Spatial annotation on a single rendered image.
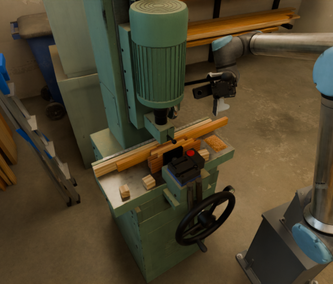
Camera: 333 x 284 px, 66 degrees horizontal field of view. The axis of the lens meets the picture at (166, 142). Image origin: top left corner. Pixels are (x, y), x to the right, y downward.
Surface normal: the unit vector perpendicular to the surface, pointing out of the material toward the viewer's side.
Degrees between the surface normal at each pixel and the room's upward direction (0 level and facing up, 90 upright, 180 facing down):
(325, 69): 88
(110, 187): 0
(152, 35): 90
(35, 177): 0
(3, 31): 90
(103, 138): 0
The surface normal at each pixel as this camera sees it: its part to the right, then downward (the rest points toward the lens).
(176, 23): 0.58, 0.55
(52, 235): 0.00, -0.73
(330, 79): -0.93, 0.22
